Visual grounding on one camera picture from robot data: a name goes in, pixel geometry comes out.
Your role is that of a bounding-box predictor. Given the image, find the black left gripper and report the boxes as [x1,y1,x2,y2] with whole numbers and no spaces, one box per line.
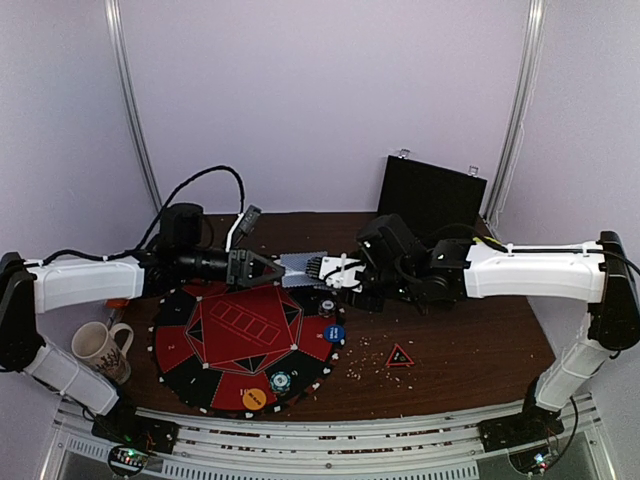
[177,245,284,287]

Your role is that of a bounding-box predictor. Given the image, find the grey playing card deck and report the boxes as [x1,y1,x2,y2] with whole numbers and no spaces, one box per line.
[275,251,327,289]

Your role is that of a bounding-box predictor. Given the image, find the purple 500 poker chip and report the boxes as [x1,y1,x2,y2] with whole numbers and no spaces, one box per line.
[318,299,337,317]

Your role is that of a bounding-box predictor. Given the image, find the blue small blind button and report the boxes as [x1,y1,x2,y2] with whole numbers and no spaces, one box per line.
[323,324,346,344]

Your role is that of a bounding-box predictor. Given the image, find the orange big blind button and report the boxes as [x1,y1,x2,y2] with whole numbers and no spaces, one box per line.
[242,387,267,411]

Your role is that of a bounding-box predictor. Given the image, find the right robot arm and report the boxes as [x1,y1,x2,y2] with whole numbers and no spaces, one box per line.
[331,214,639,442]

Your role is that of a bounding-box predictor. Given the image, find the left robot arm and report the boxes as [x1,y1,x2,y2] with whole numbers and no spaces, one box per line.
[1,198,285,444]

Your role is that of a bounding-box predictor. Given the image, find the red black triangle card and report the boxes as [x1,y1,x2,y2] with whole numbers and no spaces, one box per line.
[385,344,415,368]

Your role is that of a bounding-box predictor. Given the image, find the round red black poker mat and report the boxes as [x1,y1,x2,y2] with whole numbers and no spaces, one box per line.
[149,282,346,419]

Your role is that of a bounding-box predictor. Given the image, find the black poker chip case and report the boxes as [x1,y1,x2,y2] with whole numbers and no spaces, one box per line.
[377,156,487,234]

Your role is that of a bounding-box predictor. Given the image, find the orange plastic cup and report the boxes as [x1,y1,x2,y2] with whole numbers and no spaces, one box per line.
[105,299,129,309]

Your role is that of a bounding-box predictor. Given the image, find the white patterned mug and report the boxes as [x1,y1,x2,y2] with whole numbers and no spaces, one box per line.
[71,322,134,385]

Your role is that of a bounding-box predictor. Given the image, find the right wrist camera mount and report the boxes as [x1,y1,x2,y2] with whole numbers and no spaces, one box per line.
[318,254,366,292]

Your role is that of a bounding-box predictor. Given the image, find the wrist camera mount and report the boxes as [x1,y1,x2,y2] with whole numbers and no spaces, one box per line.
[224,205,262,251]
[318,254,366,292]

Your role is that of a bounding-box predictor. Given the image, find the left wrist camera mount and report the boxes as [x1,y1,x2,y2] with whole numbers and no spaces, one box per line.
[224,205,262,251]

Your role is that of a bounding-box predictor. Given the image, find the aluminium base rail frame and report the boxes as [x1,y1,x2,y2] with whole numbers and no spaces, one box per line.
[49,392,601,480]

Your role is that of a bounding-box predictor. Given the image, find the aluminium frame post right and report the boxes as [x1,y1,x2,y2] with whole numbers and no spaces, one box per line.
[484,0,547,225]

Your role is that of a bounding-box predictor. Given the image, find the aluminium frame post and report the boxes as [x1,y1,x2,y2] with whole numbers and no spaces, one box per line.
[484,0,547,225]
[104,0,163,213]

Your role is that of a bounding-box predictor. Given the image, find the aluminium frame post left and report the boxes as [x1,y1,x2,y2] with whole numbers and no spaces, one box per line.
[104,0,163,213]

